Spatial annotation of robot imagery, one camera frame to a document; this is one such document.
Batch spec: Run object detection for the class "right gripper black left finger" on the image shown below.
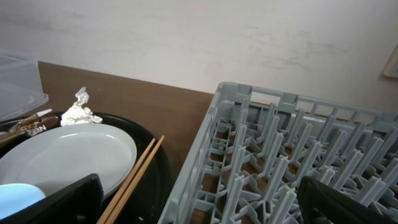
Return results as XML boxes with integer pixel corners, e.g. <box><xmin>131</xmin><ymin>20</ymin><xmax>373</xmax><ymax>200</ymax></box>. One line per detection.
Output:
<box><xmin>1</xmin><ymin>174</ymin><xmax>104</xmax><ymax>224</ymax></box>

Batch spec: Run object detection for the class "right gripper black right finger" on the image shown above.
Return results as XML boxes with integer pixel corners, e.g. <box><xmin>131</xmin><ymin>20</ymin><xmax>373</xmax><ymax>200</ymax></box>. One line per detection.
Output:
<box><xmin>297</xmin><ymin>176</ymin><xmax>397</xmax><ymax>224</ymax></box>

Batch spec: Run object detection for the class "grey round plate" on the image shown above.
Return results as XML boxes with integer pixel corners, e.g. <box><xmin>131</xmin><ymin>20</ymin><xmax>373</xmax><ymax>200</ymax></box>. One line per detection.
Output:
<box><xmin>1</xmin><ymin>124</ymin><xmax>137</xmax><ymax>197</ymax></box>

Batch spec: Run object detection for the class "light blue cup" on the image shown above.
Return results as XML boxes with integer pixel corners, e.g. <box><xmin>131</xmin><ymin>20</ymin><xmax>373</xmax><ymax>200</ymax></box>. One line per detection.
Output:
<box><xmin>1</xmin><ymin>183</ymin><xmax>46</xmax><ymax>219</ymax></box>

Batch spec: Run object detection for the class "grey dishwasher rack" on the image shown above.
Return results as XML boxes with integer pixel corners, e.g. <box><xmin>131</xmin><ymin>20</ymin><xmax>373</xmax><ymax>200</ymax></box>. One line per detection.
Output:
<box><xmin>159</xmin><ymin>82</ymin><xmax>397</xmax><ymax>223</ymax></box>

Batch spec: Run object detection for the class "right wooden chopstick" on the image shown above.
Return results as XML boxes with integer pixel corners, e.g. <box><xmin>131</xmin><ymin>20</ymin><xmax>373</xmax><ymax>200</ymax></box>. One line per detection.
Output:
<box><xmin>104</xmin><ymin>135</ymin><xmax>165</xmax><ymax>224</ymax></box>

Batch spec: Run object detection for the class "crumpled white tissue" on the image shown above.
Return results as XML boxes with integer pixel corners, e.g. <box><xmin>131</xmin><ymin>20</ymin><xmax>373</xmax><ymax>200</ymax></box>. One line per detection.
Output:
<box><xmin>60</xmin><ymin>86</ymin><xmax>103</xmax><ymax>126</ymax></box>

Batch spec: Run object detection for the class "brown gold snack wrapper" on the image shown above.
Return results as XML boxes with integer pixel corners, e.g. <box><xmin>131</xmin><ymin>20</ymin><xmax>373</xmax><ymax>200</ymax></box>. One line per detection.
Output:
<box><xmin>1</xmin><ymin>109</ymin><xmax>59</xmax><ymax>147</ymax></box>

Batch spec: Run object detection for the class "clear plastic bin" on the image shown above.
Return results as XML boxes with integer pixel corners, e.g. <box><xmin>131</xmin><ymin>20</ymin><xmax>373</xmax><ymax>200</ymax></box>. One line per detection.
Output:
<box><xmin>1</xmin><ymin>49</ymin><xmax>49</xmax><ymax>121</ymax></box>

